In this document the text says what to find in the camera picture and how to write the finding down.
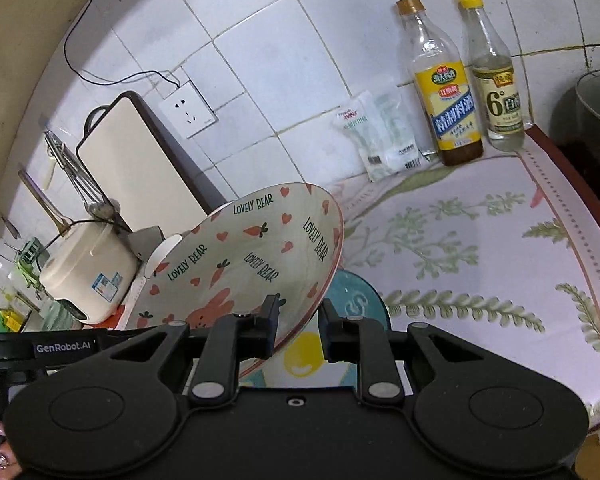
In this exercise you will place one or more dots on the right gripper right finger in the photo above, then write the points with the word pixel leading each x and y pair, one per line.
pixel 365 343

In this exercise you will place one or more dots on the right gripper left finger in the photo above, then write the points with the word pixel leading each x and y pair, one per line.
pixel 232 339

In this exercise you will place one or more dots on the blue fried egg plate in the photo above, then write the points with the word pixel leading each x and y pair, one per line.
pixel 302 363

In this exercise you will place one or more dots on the rabbit carrot deep plate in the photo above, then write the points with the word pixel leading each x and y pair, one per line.
pixel 285 239

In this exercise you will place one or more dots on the small white ribbed bowl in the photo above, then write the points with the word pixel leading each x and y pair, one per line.
pixel 157 260

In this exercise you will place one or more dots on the cream rice cooker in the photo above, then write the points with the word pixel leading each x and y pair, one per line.
pixel 92 270

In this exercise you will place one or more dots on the grey cleaver knife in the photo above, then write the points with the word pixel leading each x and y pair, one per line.
pixel 144 242

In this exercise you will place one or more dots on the wooden spatula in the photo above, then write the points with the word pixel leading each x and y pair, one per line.
pixel 59 220

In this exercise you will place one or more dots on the cream cutting board black edge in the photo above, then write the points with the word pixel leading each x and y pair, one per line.
pixel 143 170

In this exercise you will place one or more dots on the hanging metal ladle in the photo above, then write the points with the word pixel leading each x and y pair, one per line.
pixel 95 203

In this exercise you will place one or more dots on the white plastic seasoning bag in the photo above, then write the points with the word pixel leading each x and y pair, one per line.
pixel 376 121

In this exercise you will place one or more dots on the cooking wine bottle yellow label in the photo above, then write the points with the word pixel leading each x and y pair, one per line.
pixel 442 84

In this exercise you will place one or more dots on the white vinegar bottle yellow cap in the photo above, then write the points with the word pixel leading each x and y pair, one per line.
pixel 495 79

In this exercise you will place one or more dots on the black wok with glass lid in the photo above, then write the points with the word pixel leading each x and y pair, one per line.
pixel 575 124

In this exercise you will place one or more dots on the white wall power socket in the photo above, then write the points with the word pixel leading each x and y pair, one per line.
pixel 187 111

